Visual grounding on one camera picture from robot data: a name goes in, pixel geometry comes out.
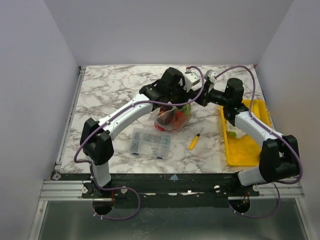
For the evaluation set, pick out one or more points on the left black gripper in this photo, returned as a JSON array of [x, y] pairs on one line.
[[185, 95]]

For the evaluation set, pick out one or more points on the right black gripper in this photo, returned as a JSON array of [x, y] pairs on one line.
[[205, 94]]

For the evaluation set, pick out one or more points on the clear zip top bag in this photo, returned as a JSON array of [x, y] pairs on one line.
[[170, 127]]

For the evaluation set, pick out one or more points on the red bell pepper toy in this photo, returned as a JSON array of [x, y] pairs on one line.
[[160, 128]]

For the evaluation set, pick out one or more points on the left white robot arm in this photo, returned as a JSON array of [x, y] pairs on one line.
[[97, 135]]

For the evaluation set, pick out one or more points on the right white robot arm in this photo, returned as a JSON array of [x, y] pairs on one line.
[[279, 156]]

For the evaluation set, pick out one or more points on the white cauliflower toy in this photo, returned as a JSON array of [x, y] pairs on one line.
[[234, 131]]

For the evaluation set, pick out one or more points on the clear screw organizer box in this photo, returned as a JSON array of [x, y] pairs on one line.
[[150, 143]]

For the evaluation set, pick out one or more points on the yellow plastic tray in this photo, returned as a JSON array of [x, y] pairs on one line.
[[244, 152]]

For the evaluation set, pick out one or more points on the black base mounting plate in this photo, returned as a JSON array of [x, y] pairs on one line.
[[159, 190]]

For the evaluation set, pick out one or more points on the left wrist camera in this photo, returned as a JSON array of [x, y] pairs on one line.
[[192, 80]]

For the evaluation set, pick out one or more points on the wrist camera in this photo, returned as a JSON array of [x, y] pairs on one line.
[[210, 76], [192, 80]]

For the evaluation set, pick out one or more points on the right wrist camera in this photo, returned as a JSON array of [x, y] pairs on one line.
[[210, 76]]

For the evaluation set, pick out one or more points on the yellow handle screwdriver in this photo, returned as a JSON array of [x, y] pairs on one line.
[[195, 140]]

